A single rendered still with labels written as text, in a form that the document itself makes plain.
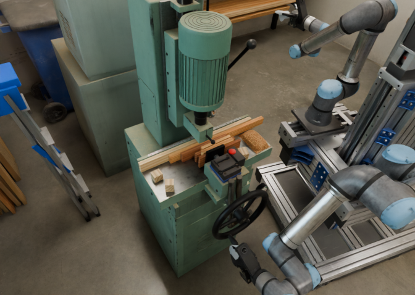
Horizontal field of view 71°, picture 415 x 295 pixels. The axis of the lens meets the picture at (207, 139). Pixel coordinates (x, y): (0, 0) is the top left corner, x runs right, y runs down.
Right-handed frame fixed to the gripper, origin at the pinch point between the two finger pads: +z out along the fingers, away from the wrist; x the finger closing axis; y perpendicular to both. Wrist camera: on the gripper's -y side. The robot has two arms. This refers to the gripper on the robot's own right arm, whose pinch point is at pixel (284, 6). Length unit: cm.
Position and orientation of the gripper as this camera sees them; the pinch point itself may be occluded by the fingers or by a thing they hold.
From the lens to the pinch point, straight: 201.6
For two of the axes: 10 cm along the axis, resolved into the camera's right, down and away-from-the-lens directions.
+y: 0.6, 6.5, 7.6
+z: -5.5, -6.1, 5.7
